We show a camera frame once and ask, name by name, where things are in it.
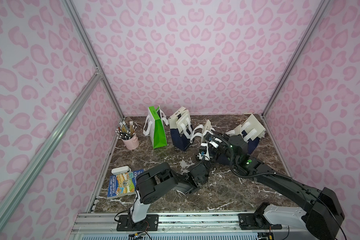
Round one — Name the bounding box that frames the beige navy bag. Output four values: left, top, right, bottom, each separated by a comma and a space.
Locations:
226, 125, 243, 138
191, 120, 230, 166
240, 114, 266, 154
168, 107, 193, 152

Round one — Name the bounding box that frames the green white takeout bag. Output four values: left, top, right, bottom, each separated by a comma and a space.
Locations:
143, 106, 169, 149

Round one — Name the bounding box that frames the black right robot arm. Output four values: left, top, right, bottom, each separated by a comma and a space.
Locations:
206, 134, 345, 240

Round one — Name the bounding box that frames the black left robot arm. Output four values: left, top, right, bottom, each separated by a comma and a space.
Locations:
129, 156, 212, 224

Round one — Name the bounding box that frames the white small box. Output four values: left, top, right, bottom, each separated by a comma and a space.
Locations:
111, 166, 131, 175

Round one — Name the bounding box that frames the illustrated paperback book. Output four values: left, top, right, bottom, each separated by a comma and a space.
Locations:
107, 169, 144, 199

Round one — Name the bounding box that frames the pink pencil cup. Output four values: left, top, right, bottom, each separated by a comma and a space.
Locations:
117, 121, 140, 150

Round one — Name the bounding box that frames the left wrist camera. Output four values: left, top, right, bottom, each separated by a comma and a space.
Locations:
198, 143, 210, 161

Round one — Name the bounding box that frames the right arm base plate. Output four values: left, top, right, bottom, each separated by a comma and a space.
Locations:
238, 212, 283, 230

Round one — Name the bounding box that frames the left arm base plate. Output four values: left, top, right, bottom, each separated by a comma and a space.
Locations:
114, 215, 159, 232

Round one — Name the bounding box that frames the aluminium frame rail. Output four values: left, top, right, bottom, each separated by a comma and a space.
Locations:
0, 73, 102, 233

